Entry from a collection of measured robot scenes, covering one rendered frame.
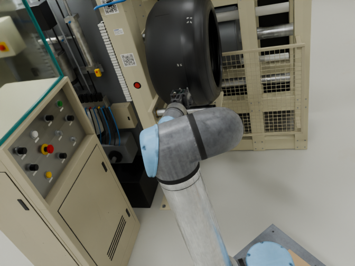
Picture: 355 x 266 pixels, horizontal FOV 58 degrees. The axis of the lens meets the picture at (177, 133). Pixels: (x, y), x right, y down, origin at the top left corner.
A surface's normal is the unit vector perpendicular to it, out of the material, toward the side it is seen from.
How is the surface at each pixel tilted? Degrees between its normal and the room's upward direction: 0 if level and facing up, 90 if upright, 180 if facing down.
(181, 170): 83
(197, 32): 60
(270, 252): 3
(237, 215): 0
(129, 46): 90
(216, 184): 0
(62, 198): 90
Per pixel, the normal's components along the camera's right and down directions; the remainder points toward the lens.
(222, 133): 0.51, 0.04
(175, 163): 0.21, 0.49
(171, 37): -0.29, 0.01
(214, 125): 0.30, -0.34
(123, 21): -0.20, 0.64
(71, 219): 0.95, -0.05
